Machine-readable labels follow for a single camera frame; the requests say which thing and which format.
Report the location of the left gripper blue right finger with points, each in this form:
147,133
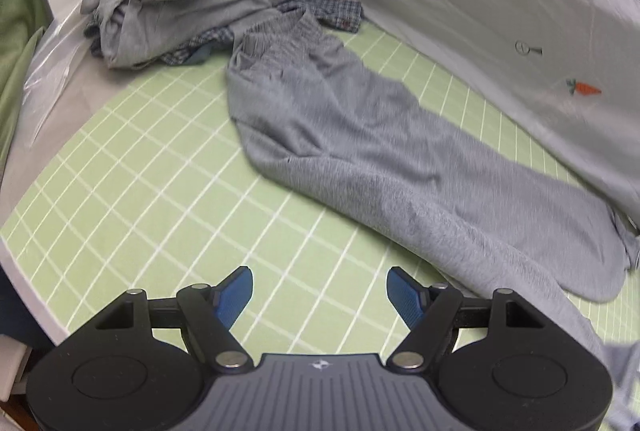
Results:
429,313

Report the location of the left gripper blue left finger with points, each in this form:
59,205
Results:
209,312

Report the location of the grey sweatpants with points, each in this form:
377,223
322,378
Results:
313,118

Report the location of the green grid cutting mat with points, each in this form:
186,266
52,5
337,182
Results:
140,181

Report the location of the clear plastic bag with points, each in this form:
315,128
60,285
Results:
57,57

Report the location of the blue plaid shirt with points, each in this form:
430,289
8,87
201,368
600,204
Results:
341,15

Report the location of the green fabric at left edge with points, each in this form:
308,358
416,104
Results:
22,24

